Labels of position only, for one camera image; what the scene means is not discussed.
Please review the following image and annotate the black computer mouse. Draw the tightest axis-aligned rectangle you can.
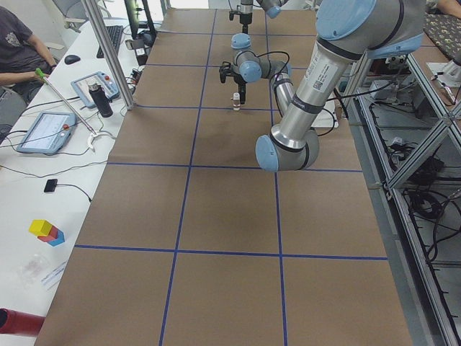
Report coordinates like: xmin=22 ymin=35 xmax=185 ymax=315
xmin=64 ymin=54 xmax=81 ymax=65

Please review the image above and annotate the black water bottle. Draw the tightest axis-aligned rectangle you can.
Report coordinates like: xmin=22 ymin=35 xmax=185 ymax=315
xmin=88 ymin=82 xmax=113 ymax=117

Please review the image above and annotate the red block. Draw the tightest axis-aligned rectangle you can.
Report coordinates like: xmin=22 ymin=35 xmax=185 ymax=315
xmin=37 ymin=226 xmax=59 ymax=243

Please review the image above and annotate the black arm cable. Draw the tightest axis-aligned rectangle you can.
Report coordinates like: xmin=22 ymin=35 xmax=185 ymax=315
xmin=251 ymin=51 xmax=346 ymax=136

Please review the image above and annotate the aluminium frame post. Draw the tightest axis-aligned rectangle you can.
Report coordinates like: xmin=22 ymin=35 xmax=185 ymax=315
xmin=81 ymin=0 xmax=134 ymax=111

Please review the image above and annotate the near teach pendant tablet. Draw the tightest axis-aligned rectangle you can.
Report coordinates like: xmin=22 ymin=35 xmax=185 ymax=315
xmin=16 ymin=112 xmax=77 ymax=155

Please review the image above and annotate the seated person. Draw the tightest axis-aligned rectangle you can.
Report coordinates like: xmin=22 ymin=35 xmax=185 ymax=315
xmin=0 ymin=6 xmax=57 ymax=143

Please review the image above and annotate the red cylinder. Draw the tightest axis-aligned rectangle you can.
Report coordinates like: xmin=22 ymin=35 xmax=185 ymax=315
xmin=1 ymin=309 xmax=45 ymax=337

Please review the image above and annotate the clear plastic bag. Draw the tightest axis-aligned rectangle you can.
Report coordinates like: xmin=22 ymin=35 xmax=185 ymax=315
xmin=17 ymin=254 xmax=50 ymax=286

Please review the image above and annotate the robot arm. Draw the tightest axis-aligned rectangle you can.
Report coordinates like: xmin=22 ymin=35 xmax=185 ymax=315
xmin=234 ymin=0 xmax=287 ymax=34
xmin=230 ymin=0 xmax=426 ymax=172

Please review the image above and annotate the far teach pendant tablet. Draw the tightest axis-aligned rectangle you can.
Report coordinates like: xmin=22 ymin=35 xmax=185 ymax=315
xmin=71 ymin=71 xmax=120 ymax=109

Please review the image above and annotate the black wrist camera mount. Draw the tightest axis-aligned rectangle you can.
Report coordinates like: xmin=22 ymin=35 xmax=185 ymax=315
xmin=219 ymin=61 xmax=234 ymax=84
xmin=228 ymin=10 xmax=241 ymax=21

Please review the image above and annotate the teach pendant tablet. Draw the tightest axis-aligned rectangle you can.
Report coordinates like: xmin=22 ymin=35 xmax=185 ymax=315
xmin=16 ymin=112 xmax=77 ymax=155
xmin=71 ymin=71 xmax=120 ymax=109

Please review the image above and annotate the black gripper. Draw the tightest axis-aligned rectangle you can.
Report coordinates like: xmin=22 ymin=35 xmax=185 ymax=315
xmin=233 ymin=72 xmax=246 ymax=105
xmin=239 ymin=2 xmax=253 ymax=34

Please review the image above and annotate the black keyboard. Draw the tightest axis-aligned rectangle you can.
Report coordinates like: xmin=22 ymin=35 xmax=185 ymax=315
xmin=105 ymin=25 xmax=124 ymax=57

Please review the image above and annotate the yellow block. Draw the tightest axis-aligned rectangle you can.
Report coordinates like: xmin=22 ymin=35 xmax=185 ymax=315
xmin=29 ymin=219 xmax=53 ymax=237

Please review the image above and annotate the small black puck device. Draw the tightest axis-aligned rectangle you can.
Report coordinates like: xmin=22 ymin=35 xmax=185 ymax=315
xmin=43 ymin=179 xmax=58 ymax=193

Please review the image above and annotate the grabber stick green handle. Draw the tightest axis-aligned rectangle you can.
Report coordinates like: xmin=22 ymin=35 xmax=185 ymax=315
xmin=35 ymin=68 xmax=116 ymax=151

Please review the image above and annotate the blue block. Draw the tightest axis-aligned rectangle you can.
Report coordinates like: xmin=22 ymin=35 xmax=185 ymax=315
xmin=47 ymin=230 xmax=65 ymax=247

